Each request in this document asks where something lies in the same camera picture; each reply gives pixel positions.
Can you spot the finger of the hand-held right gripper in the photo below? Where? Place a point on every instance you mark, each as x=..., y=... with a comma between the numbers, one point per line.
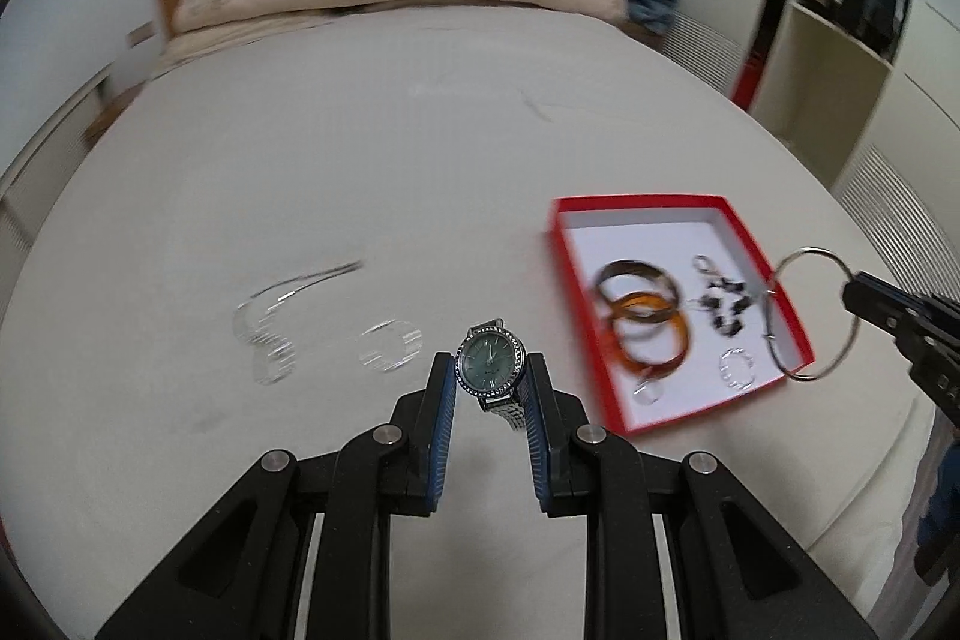
x=926, y=340
x=922, y=302

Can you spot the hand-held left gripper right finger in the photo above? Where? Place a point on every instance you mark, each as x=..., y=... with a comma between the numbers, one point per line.
x=536, y=415

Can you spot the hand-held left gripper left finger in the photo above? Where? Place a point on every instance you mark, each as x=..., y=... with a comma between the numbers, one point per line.
x=446, y=400

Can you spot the silver wristwatch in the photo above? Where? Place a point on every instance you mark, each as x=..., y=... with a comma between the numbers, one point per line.
x=487, y=362

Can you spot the thin silver bangle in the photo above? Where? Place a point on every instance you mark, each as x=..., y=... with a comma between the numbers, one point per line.
x=767, y=310

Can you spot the amber bangle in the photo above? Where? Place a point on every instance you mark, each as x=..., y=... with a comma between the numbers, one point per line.
x=679, y=340

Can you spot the dark brown bangle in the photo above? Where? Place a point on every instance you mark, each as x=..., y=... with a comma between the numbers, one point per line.
x=622, y=269

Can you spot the red shallow box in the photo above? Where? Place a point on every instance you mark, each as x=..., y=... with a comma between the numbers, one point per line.
x=645, y=235

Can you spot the white louvered cabinet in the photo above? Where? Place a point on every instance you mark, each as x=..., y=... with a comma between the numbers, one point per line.
x=900, y=205

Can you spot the dark blue clothing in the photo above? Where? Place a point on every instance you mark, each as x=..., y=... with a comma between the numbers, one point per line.
x=941, y=505

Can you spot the open white shelf unit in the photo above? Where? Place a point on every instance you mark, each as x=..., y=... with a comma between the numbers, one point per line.
x=847, y=70

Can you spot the red object by wardrobe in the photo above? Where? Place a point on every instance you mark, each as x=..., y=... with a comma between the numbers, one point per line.
x=746, y=85

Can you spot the beige pillow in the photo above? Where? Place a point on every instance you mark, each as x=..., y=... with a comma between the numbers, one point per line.
x=225, y=40

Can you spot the low white cabinet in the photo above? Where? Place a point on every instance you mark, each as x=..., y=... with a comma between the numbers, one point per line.
x=45, y=160

